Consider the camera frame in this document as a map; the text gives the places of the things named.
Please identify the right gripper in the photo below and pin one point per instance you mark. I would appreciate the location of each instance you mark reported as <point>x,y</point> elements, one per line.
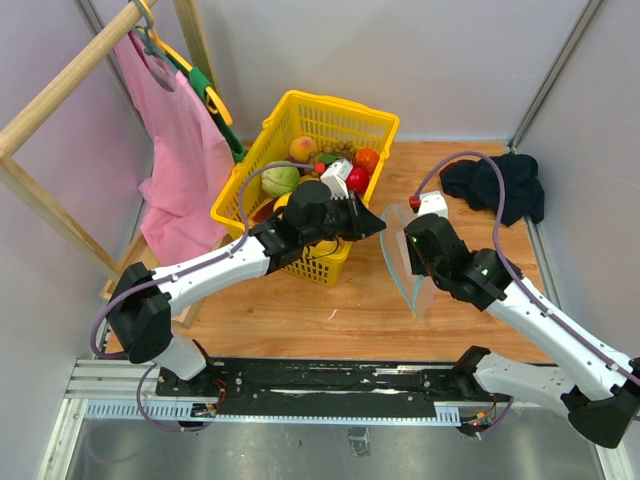
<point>416,263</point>

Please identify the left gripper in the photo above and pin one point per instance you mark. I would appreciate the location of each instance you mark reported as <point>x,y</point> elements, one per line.
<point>363,222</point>

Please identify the clear zip top bag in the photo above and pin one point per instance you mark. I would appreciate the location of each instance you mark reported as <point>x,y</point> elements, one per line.
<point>418,291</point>

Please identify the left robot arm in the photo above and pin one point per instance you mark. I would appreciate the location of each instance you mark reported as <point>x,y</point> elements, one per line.
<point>144,301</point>

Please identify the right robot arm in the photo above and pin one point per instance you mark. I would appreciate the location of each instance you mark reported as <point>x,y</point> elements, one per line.
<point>594,386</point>

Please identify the red apple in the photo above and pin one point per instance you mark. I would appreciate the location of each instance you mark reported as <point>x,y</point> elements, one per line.
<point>358,180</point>

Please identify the orange persimmon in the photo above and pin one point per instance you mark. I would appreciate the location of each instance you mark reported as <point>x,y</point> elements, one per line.
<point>366,159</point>

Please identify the dark navy cloth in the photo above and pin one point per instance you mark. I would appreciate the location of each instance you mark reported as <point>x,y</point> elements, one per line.
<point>475,182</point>

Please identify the green grapes bunch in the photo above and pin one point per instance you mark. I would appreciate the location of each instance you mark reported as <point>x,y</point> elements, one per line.
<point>330,153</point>

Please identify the green cabbage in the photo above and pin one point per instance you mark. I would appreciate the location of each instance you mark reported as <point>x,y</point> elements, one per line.
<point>279,181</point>

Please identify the peach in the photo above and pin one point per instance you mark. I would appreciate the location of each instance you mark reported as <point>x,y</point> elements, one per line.
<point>301,149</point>

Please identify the yellow plastic basket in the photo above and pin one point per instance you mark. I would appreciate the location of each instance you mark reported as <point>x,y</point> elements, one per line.
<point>326,120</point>

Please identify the pink shirt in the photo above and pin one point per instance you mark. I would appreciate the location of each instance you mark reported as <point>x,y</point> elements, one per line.
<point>191,159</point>

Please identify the yellow hanger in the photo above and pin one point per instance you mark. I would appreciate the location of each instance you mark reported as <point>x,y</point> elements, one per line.
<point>149,26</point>

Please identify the green garment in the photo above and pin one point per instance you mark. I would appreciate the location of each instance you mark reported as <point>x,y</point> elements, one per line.
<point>220,120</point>

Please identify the grey hanger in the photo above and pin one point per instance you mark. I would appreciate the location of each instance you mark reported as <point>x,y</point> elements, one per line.
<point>152,55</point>

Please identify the wooden clothes rack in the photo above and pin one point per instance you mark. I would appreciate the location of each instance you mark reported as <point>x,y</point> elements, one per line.
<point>33,115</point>

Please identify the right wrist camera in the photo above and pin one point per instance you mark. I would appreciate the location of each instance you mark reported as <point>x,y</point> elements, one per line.
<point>429,203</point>

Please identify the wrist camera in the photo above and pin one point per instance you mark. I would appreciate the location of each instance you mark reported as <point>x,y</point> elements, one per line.
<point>429,203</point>
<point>335,176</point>

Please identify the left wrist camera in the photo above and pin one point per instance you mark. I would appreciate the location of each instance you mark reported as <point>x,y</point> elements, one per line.
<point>335,176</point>

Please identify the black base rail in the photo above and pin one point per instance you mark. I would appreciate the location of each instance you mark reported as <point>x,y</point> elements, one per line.
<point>320,389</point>

